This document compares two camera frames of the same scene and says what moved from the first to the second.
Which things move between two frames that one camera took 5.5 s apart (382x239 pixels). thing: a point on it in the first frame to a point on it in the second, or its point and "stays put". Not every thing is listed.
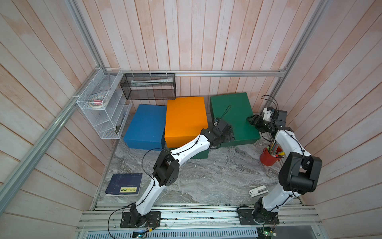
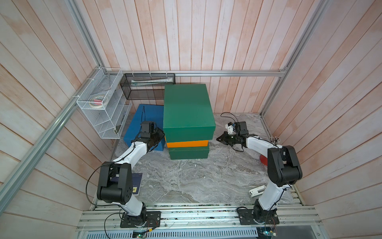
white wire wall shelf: [105, 103] stays put
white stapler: [258, 191] stays put
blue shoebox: [146, 130] stays put
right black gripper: [255, 117] to [224, 136]
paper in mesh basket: [136, 82] stays put
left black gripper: [228, 138] to [161, 134]
